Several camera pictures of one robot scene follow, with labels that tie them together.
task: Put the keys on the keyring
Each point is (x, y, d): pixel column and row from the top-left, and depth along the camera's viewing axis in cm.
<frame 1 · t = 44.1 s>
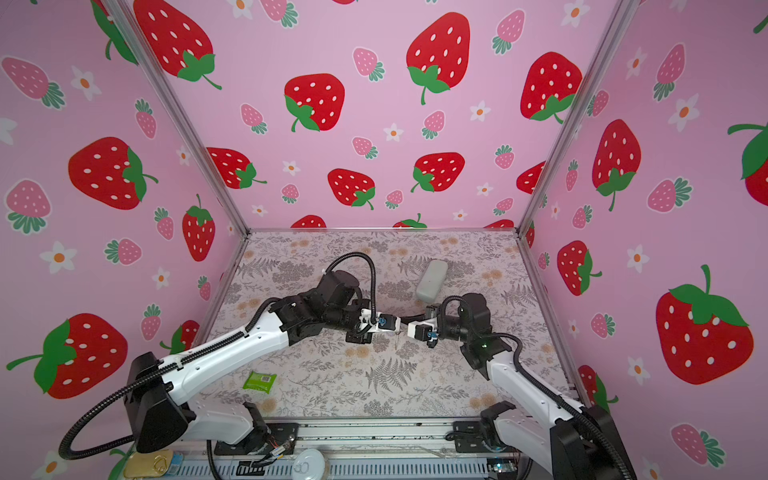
left hand: (387, 319, 73), fingers closed
right hand: (402, 313, 75), fingers closed
pale green glasses case: (432, 280, 103), point 4 cm above the table
green snack packet: (259, 381, 83), point 2 cm above the table

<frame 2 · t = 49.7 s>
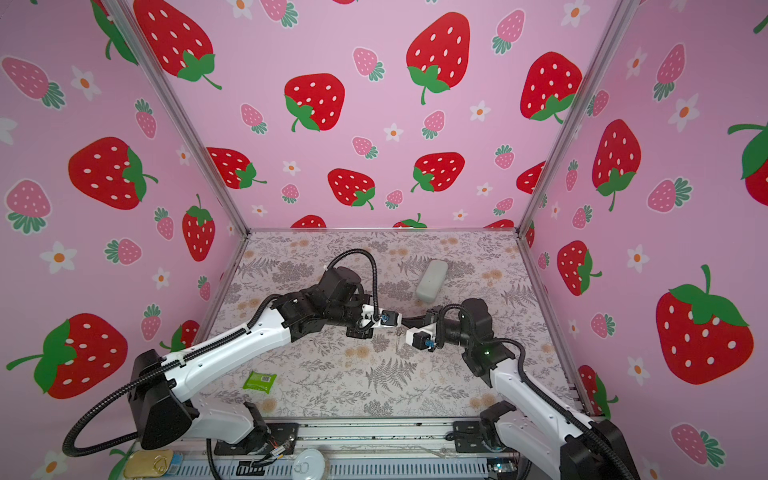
left hand: (387, 312, 74), fingers closed
right hand: (402, 313, 74), fingers closed
the named things where they were.

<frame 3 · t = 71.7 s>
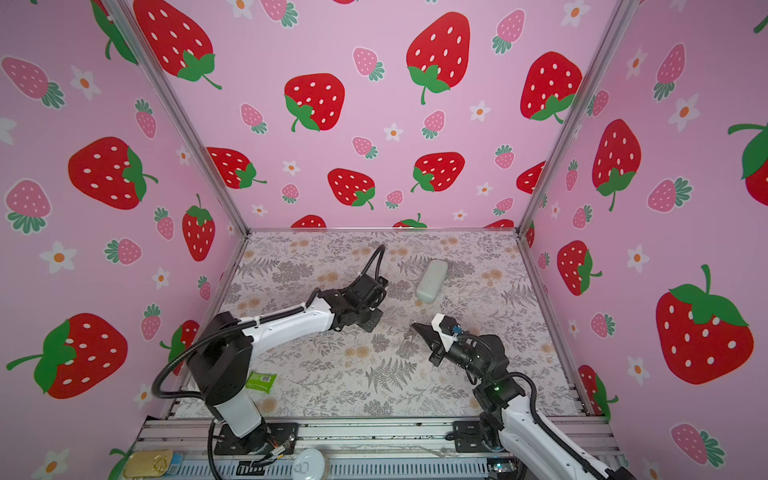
left hand: (374, 313, 89), fingers closed
right hand: (415, 325, 73), fingers closed
the named things where they were.

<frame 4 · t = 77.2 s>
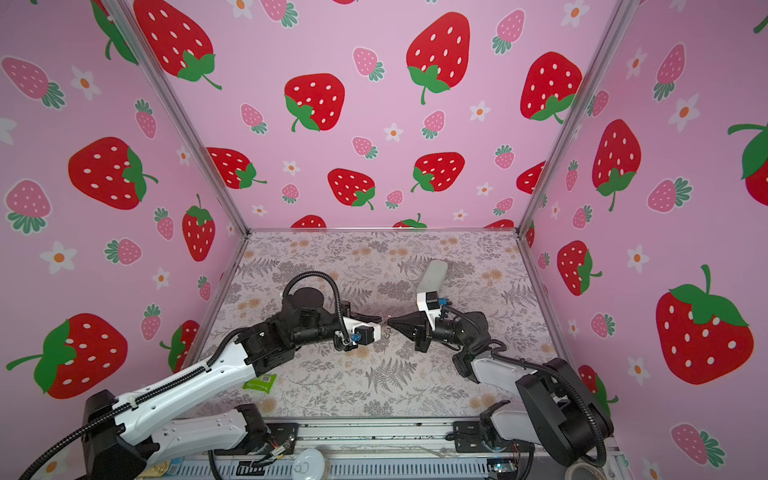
left hand: (377, 310, 68), fingers closed
right hand: (388, 325, 69), fingers closed
the named things where they were.

